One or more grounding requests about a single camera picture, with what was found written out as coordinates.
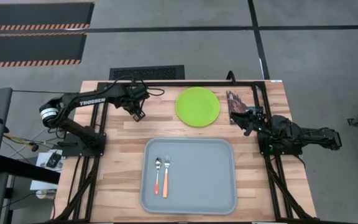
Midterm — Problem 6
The black desk beam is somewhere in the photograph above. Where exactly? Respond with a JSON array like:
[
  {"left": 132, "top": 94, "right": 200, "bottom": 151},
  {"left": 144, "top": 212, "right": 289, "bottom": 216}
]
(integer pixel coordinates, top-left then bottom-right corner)
[{"left": 0, "top": 154, "right": 61, "bottom": 185}]

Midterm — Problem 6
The black hazard-striped floor mat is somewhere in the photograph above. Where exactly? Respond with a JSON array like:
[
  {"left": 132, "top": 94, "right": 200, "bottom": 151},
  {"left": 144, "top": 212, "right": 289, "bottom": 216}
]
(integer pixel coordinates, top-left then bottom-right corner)
[
  {"left": 0, "top": 1, "right": 95, "bottom": 32},
  {"left": 0, "top": 32, "right": 88, "bottom": 68}
]

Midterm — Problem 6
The brown patterned card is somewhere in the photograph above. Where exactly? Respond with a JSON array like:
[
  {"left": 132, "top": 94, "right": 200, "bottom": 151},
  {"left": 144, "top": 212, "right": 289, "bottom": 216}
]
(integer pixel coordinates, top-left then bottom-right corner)
[{"left": 226, "top": 90, "right": 250, "bottom": 125}]

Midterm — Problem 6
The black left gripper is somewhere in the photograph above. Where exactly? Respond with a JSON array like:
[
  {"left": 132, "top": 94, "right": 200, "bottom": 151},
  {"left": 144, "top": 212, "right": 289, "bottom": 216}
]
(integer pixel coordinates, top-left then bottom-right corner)
[{"left": 120, "top": 83, "right": 151, "bottom": 123}]

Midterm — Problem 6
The black floor vent grille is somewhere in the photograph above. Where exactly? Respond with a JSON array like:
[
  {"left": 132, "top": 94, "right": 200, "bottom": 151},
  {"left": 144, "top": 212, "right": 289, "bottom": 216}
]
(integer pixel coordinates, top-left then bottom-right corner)
[{"left": 109, "top": 64, "right": 186, "bottom": 81}]

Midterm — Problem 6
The white power plug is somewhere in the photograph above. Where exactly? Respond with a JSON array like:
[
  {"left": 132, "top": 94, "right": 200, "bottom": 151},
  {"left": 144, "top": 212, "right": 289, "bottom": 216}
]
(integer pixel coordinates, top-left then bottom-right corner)
[{"left": 35, "top": 189, "right": 57, "bottom": 200}]

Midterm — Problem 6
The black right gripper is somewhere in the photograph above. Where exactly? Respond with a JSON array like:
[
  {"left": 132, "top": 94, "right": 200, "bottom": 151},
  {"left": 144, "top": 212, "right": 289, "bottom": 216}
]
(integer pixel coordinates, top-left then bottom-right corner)
[{"left": 230, "top": 107, "right": 269, "bottom": 137}]

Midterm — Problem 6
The white paper sheet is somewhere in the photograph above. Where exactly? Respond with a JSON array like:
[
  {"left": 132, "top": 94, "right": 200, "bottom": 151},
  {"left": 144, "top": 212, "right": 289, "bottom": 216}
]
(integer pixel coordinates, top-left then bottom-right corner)
[{"left": 29, "top": 149, "right": 64, "bottom": 191}]

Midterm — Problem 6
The black aluminium table frame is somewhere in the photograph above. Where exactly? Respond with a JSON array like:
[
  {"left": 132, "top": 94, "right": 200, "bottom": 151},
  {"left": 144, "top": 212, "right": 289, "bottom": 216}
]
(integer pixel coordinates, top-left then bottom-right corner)
[{"left": 53, "top": 80, "right": 318, "bottom": 223}]

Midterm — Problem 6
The fork with orange handle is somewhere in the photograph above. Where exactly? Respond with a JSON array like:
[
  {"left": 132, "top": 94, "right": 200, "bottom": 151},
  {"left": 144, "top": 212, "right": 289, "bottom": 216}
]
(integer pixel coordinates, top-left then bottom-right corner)
[{"left": 162, "top": 154, "right": 171, "bottom": 199}]

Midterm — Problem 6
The spoon with red handle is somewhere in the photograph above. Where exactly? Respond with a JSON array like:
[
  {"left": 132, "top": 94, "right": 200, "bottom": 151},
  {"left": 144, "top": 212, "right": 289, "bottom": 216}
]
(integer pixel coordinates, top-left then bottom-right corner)
[{"left": 154, "top": 157, "right": 163, "bottom": 195}]

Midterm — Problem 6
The lime green round plate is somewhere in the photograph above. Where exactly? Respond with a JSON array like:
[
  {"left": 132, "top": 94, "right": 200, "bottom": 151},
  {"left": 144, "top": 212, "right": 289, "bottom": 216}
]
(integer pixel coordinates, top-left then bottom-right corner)
[{"left": 175, "top": 86, "right": 221, "bottom": 128}]

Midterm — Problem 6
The small black device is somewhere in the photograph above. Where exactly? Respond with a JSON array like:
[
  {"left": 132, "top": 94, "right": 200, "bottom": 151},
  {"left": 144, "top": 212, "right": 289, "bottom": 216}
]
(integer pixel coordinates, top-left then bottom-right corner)
[{"left": 45, "top": 151, "right": 63, "bottom": 169}]

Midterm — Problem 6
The grey plastic tray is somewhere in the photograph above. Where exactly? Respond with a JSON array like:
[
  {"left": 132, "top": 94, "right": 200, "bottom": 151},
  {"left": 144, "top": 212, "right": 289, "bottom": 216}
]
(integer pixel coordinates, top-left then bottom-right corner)
[{"left": 139, "top": 138, "right": 238, "bottom": 215}]

